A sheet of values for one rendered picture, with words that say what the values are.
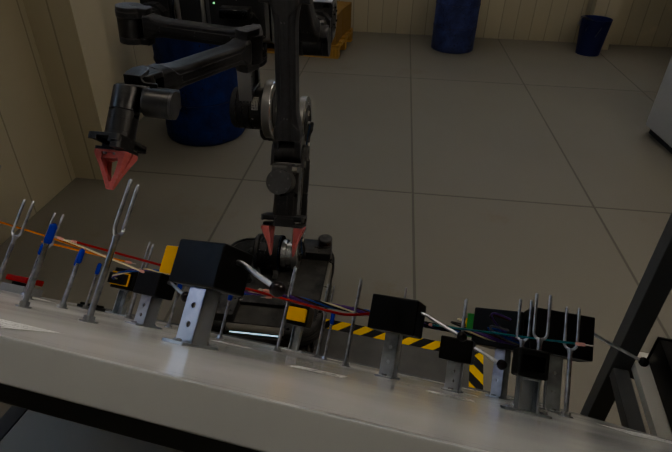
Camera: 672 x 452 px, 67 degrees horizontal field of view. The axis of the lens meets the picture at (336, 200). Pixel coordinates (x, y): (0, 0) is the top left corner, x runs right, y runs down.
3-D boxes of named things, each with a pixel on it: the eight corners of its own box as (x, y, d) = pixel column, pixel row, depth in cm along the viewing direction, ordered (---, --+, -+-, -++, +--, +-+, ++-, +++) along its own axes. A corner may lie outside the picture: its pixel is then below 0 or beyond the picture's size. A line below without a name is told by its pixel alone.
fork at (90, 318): (85, 320, 48) (131, 183, 52) (102, 324, 48) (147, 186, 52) (73, 319, 47) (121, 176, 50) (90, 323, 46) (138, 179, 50)
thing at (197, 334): (249, 362, 38) (277, 248, 41) (148, 337, 44) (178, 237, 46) (282, 366, 42) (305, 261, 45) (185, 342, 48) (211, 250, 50)
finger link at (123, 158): (139, 195, 101) (147, 150, 102) (118, 188, 94) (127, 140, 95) (108, 192, 102) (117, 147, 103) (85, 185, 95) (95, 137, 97)
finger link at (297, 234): (299, 259, 118) (302, 220, 118) (269, 257, 119) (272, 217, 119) (304, 255, 125) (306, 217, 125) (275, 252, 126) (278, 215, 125)
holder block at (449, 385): (501, 403, 66) (507, 346, 68) (432, 387, 69) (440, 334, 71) (504, 402, 70) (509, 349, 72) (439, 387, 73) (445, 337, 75)
